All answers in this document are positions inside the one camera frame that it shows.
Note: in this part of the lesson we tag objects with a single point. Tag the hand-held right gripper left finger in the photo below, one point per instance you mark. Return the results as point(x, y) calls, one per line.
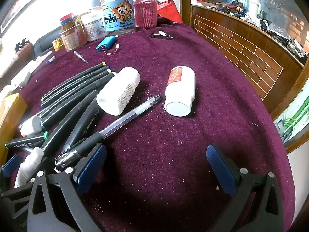
point(90, 166)

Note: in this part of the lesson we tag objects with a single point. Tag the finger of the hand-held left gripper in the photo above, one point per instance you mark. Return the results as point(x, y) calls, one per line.
point(9, 167)
point(17, 192)

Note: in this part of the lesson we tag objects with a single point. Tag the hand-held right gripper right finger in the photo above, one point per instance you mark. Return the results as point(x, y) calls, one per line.
point(222, 171)

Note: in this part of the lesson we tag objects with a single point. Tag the white dropper bottle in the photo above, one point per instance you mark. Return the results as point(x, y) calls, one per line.
point(27, 165)

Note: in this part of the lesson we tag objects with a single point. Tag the yellow cardboard box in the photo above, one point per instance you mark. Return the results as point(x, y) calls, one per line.
point(9, 120)

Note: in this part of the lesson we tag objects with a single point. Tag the small white orange-tipped bottle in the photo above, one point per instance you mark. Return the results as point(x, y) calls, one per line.
point(32, 125)

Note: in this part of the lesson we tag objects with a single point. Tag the clear gel pen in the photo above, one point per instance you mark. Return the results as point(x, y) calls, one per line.
point(125, 118)

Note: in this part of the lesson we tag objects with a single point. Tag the pile of black markers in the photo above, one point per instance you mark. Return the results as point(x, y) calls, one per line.
point(72, 101)

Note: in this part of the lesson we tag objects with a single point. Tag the white plastic bottle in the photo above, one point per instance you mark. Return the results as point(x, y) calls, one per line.
point(118, 90)

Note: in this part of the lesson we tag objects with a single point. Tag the white papers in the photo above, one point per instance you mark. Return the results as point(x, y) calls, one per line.
point(24, 73)

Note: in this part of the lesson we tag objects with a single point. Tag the silver pen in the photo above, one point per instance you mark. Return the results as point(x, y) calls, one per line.
point(80, 56)

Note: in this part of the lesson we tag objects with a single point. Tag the brown armchair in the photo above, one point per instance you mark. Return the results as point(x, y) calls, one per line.
point(24, 52)

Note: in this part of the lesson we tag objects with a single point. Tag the wooden counter with brick pattern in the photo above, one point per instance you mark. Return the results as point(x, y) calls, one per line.
point(241, 53)

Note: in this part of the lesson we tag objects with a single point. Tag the small black object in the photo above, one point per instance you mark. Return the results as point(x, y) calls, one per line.
point(21, 44)

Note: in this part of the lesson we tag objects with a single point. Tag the blue battery pack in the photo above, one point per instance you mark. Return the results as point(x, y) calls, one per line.
point(106, 43)

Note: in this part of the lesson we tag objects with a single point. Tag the clear jar with orange label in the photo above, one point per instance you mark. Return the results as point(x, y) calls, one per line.
point(72, 38)

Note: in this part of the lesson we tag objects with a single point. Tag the dark leather sofa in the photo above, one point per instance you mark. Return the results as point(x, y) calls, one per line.
point(45, 41)

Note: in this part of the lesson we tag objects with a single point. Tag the white plastic jar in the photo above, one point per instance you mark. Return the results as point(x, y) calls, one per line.
point(94, 29)

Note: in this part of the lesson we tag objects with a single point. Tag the red-lidded jar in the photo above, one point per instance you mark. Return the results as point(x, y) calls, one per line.
point(67, 20)

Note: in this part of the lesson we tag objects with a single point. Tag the small metal folding tool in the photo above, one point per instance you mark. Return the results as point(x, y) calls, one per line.
point(161, 35)

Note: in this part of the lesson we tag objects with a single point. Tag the clear jar with blue label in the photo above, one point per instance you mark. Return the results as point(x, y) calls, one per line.
point(118, 14)

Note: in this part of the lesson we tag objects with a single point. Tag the grey cylindrical container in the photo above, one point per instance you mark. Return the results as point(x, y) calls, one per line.
point(95, 3)

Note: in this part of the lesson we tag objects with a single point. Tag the pink flask with knitted sleeve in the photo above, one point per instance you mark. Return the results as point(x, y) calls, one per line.
point(144, 12)

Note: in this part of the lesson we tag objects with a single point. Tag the red bag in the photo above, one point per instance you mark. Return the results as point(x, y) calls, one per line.
point(169, 11)

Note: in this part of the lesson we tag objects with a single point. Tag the bamboo print wall panel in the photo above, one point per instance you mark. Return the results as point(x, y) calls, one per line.
point(293, 118)

